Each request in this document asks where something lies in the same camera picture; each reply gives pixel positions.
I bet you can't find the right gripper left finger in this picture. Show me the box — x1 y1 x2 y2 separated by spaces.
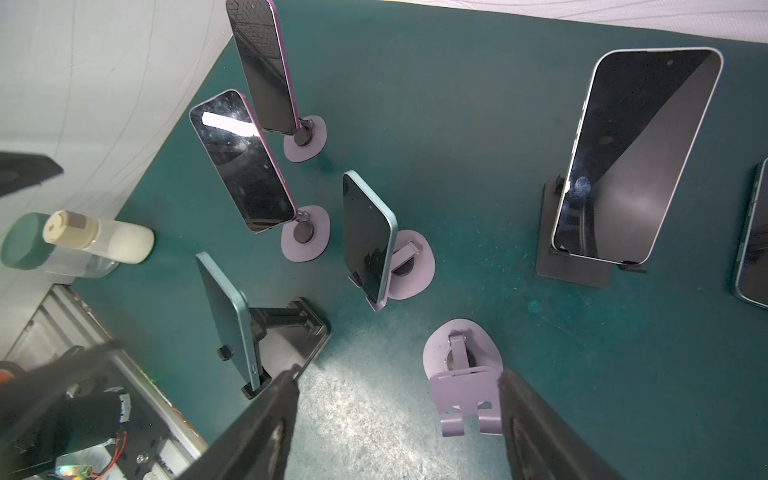
180 367 299 480

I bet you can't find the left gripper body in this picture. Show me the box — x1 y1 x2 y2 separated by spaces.
0 151 64 197

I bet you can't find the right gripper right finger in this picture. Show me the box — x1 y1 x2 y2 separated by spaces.
498 370 623 479

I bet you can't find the teal phone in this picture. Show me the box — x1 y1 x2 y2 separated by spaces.
733 159 767 309
196 252 262 399
342 170 398 305

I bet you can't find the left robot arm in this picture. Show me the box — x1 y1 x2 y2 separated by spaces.
1 213 122 479

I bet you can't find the purple round stand front right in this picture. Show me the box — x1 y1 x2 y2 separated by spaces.
423 318 503 437

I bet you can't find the purple round stand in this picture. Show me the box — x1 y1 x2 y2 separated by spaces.
423 318 503 437
281 205 331 263
283 115 328 163
368 230 436 311

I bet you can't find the black stand front centre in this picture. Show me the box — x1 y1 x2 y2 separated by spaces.
249 297 330 397

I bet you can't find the black stand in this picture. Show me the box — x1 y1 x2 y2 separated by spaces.
249 297 330 397
536 176 647 288

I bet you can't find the black stand back right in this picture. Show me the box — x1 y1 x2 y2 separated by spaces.
536 176 647 288

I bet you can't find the purple phone middle left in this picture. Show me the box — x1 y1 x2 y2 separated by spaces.
189 89 298 233

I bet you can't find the purple phone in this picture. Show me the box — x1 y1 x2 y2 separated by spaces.
225 0 299 135
189 89 298 233

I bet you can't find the purple round stand middle left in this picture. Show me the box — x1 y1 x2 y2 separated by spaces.
281 205 331 263

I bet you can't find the purple round stand centre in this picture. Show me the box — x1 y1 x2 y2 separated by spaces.
368 230 436 311

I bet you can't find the purple phone back left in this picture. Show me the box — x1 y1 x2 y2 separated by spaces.
225 0 299 135

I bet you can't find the purple round stand back left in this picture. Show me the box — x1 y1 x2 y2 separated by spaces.
283 115 328 163

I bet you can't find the white phone back right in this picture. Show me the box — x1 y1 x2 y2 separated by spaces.
550 47 724 266

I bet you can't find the green cap clear jar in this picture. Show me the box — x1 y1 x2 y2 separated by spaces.
1 212 119 278

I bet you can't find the white bottle beige cap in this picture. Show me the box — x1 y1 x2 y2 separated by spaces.
42 210 155 265

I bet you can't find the green table mat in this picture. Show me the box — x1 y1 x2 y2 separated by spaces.
74 1 767 479

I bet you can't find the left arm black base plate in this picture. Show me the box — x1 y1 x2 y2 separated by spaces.
107 414 170 479

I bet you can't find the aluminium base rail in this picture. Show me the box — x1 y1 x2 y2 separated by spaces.
1 285 207 479

